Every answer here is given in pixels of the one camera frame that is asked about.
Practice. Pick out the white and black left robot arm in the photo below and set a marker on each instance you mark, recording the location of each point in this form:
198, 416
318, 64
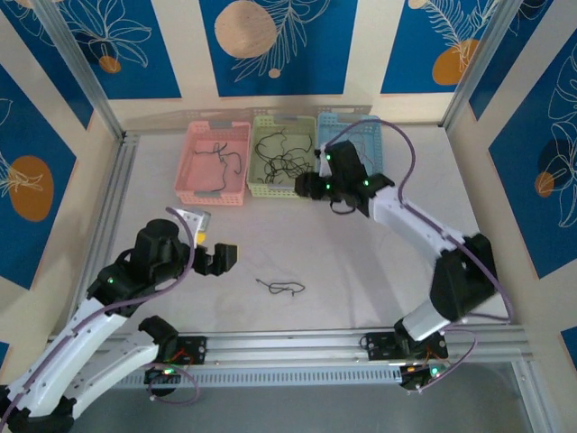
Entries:
112, 365

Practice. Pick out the light blue perforated plastic basket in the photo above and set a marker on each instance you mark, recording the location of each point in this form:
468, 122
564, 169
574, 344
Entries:
372, 144

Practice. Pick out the pink perforated plastic basket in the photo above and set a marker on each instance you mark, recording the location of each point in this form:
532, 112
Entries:
198, 171

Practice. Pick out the light green perforated plastic basket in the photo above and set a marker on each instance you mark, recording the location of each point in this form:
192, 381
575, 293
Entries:
290, 135

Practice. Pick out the small controller board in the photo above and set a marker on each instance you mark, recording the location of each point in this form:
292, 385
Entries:
162, 374
417, 376

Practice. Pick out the grey metal lower panel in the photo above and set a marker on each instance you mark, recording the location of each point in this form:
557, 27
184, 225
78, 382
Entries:
288, 410

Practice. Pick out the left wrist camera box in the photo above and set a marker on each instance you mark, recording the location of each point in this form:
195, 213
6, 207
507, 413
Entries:
191, 218

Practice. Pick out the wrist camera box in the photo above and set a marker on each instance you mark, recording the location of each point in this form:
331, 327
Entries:
191, 218
323, 168

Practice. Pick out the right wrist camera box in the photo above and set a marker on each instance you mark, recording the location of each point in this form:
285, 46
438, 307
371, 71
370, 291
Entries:
323, 168

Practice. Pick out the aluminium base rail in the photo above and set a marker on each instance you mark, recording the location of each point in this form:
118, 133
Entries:
288, 345

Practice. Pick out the aluminium frame post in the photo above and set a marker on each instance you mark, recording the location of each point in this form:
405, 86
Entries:
475, 67
83, 67

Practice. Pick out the aluminium lower frame rail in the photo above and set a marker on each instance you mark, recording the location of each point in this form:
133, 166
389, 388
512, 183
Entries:
527, 397

